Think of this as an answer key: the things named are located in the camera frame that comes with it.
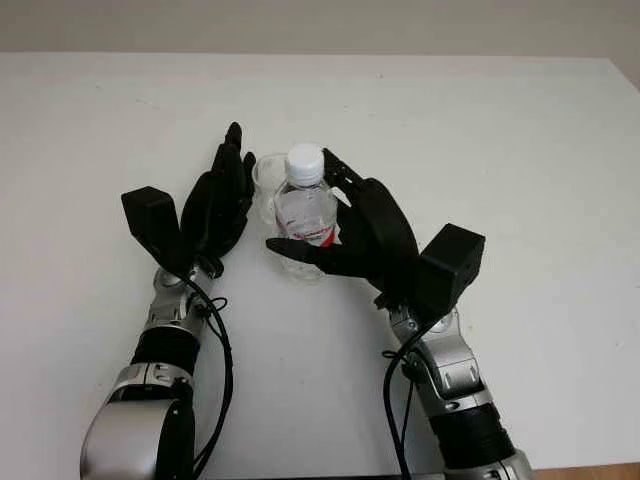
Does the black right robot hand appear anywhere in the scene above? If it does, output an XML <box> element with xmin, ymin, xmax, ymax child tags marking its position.
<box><xmin>264</xmin><ymin>147</ymin><xmax>426</xmax><ymax>311</ymax></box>

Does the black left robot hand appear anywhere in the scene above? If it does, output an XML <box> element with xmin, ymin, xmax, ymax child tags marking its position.
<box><xmin>177</xmin><ymin>121</ymin><xmax>259</xmax><ymax>279</ymax></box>

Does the clear plastic cup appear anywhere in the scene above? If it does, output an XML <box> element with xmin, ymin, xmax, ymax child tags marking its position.
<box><xmin>251</xmin><ymin>151</ymin><xmax>294</xmax><ymax>239</ymax></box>

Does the clear water bottle white cap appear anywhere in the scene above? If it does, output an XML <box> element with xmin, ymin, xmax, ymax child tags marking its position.
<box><xmin>269</xmin><ymin>143</ymin><xmax>344</xmax><ymax>286</ymax></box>

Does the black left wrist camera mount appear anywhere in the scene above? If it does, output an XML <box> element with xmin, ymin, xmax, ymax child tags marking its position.
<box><xmin>121</xmin><ymin>185</ymin><xmax>199</xmax><ymax>276</ymax></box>

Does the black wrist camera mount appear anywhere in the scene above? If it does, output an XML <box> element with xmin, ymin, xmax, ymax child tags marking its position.
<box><xmin>121</xmin><ymin>185</ymin><xmax>199</xmax><ymax>276</ymax></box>
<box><xmin>418</xmin><ymin>223</ymin><xmax>486</xmax><ymax>316</ymax></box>

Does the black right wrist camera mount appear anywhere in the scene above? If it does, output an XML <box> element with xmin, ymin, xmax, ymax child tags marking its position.
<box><xmin>418</xmin><ymin>223</ymin><xmax>486</xmax><ymax>316</ymax></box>

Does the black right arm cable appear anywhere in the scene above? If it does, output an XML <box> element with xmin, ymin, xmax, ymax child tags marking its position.
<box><xmin>381</xmin><ymin>319</ymin><xmax>436</xmax><ymax>480</ymax></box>

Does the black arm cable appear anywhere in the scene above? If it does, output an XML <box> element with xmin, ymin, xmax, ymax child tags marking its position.
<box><xmin>381</xmin><ymin>319</ymin><xmax>436</xmax><ymax>480</ymax></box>
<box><xmin>184</xmin><ymin>272</ymin><xmax>236</xmax><ymax>480</ymax></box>

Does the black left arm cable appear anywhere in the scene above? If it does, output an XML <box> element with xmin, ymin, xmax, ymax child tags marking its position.
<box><xmin>184</xmin><ymin>272</ymin><xmax>236</xmax><ymax>480</ymax></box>

